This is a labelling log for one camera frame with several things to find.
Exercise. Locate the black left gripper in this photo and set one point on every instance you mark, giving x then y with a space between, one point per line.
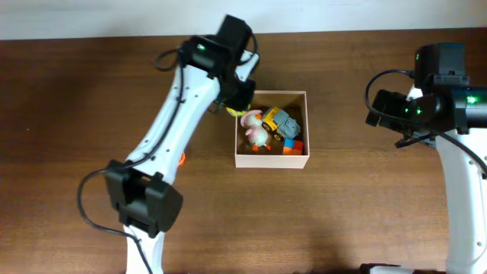
242 100

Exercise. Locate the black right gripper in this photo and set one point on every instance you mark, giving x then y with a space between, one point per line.
392 100

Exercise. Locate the yellow ball with blue letters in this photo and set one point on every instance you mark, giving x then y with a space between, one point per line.
236 113

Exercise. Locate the pink white toy duck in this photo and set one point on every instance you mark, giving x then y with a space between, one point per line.
256 135

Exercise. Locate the yellow grey toy truck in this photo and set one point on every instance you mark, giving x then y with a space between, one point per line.
280 125

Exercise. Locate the colourful two-by-two puzzle cube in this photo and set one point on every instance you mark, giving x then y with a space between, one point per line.
293 147

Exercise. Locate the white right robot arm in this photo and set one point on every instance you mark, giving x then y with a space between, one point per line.
443 110

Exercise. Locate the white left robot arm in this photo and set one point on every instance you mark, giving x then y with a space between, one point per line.
211 69

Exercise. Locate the white open cardboard box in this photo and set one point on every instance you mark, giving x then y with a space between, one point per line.
295 104

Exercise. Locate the orange round lattice toy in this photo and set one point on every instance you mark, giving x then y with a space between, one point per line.
182 159

